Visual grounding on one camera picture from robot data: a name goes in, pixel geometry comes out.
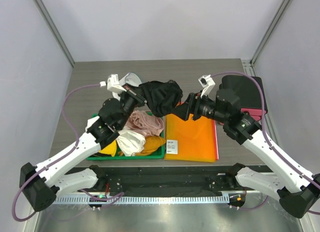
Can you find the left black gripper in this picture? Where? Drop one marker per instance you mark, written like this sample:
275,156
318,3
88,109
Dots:
139,101

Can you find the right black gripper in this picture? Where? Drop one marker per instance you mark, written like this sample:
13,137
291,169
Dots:
192,106

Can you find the white mesh laundry bag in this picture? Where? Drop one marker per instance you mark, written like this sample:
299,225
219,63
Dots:
130,78

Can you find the black lace bra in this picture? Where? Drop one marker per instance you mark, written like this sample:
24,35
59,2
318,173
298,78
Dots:
161,97

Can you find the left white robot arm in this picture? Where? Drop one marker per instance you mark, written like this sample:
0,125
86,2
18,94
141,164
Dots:
39,183

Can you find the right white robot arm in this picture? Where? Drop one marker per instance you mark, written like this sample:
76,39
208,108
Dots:
296,188

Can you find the pink satin bra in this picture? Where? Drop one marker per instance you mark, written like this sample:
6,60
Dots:
144,124

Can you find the white bra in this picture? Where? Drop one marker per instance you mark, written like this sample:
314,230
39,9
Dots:
130,142

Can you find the mustard yellow bra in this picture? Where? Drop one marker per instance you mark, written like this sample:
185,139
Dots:
152,143

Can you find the orange plastic folder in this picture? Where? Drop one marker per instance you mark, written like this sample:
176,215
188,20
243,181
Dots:
189,140

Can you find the green plastic tray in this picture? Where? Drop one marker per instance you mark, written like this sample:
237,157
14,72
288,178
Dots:
113,147

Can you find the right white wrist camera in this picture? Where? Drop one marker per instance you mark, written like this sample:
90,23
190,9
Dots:
207,84

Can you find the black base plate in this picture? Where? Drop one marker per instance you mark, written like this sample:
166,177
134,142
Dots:
167,181

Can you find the white cable duct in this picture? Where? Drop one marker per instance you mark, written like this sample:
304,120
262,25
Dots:
82,199

